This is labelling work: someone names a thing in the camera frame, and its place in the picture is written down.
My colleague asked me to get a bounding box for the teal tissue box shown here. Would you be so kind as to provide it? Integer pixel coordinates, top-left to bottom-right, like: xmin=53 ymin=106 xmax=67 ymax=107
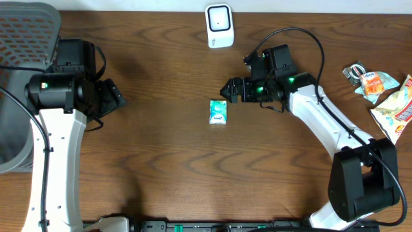
xmin=209 ymin=100 xmax=227 ymax=124

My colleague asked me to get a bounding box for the orange small packet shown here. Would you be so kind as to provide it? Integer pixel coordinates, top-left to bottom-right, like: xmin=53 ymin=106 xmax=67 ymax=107
xmin=359 ymin=72 xmax=385 ymax=96

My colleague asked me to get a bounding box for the mint green wipes pack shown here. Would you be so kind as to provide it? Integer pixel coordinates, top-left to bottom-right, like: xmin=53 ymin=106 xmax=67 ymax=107
xmin=355 ymin=71 xmax=400 ymax=104

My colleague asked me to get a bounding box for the cream snack bag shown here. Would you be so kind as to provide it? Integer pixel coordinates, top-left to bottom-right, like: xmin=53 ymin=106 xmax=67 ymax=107
xmin=370 ymin=75 xmax=411 ymax=144

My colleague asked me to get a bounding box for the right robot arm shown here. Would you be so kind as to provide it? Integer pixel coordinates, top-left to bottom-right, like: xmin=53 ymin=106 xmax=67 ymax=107
xmin=220 ymin=44 xmax=404 ymax=231

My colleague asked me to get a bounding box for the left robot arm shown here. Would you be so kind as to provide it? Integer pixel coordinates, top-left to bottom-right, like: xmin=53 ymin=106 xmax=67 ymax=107
xmin=23 ymin=39 xmax=135 ymax=231

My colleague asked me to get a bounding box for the white barcode scanner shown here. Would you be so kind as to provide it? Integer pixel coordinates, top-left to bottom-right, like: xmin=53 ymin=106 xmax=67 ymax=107
xmin=205 ymin=3 xmax=234 ymax=49

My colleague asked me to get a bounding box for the dark grey plastic basket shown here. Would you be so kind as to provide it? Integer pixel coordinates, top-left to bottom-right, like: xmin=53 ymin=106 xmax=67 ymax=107
xmin=1 ymin=1 xmax=61 ymax=173

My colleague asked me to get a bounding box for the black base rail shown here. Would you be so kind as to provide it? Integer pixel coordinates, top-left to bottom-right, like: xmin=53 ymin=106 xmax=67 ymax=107
xmin=82 ymin=212 xmax=380 ymax=232

